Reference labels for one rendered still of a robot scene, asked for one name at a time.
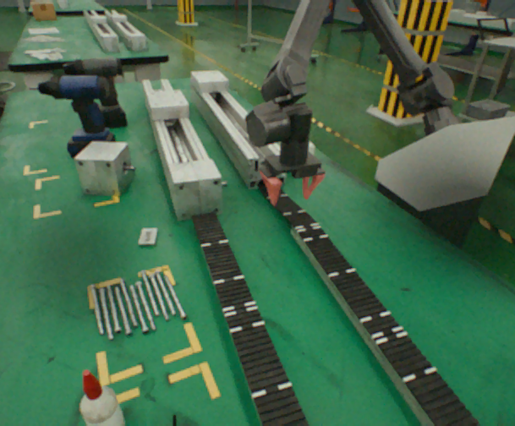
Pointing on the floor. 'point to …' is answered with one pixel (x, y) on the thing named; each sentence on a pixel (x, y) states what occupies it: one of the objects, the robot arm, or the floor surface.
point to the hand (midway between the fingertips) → (289, 198)
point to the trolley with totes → (495, 111)
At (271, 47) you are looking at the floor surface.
